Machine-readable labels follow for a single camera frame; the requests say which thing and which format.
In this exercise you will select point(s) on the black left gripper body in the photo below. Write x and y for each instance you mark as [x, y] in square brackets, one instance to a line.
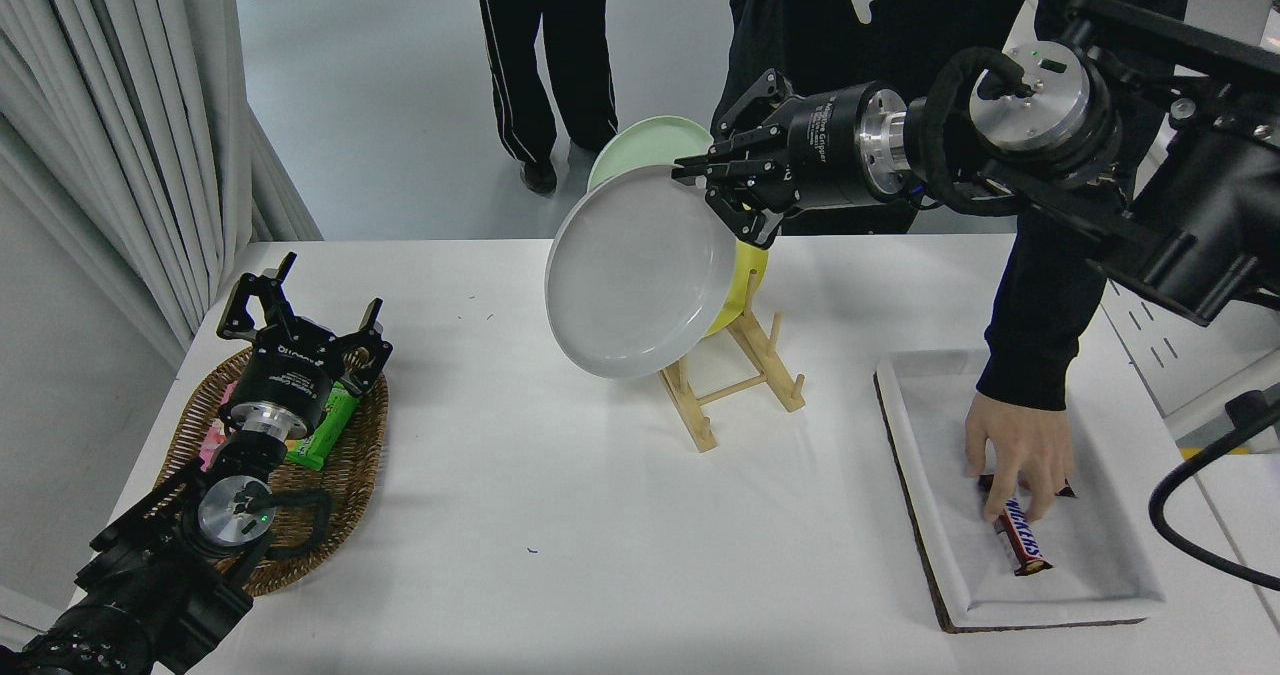
[285, 375]

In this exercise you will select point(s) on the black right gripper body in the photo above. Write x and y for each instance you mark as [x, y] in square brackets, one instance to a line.
[830, 145]

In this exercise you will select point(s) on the brown wicker basket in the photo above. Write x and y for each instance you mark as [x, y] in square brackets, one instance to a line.
[350, 475]

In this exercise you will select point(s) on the green snack bar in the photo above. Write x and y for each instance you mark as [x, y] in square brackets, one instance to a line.
[325, 440]

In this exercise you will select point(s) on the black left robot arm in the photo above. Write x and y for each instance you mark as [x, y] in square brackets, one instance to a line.
[150, 585]

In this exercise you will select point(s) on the person's hand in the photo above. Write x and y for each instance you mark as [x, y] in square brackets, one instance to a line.
[1020, 450]

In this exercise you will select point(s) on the white pleated curtain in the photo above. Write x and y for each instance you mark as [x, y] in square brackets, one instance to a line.
[110, 105]

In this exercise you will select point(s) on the yellow plate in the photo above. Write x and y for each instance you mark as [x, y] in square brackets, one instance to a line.
[742, 285]

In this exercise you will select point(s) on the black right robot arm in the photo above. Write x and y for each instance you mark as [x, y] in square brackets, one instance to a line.
[1200, 205]

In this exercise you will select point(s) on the pink snack packet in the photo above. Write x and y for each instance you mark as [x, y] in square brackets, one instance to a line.
[212, 445]

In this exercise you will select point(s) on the white foam tray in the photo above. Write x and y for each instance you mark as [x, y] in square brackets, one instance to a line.
[940, 575]

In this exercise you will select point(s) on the person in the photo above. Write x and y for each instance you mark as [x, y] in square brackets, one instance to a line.
[1030, 305]
[530, 45]

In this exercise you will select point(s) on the white perforated desk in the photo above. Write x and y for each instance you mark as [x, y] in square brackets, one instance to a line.
[1150, 355]

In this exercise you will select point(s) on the grey plate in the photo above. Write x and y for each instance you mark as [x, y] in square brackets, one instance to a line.
[630, 275]

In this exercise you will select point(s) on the pale green plate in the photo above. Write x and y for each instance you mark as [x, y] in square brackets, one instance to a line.
[640, 150]

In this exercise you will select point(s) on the wooden plate rack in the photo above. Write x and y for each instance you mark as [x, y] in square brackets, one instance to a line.
[700, 430]

